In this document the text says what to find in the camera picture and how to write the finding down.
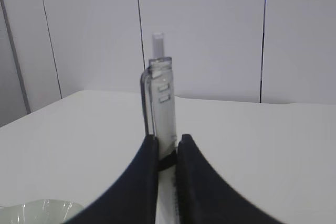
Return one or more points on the grey grip pen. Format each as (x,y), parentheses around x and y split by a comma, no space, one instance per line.
(157,92)

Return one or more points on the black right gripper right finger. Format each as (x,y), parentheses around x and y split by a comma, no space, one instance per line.
(204,196)

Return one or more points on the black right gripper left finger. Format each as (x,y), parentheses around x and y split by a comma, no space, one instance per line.
(133,196)

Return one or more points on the green wavy glass plate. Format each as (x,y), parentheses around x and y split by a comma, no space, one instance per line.
(41,211)

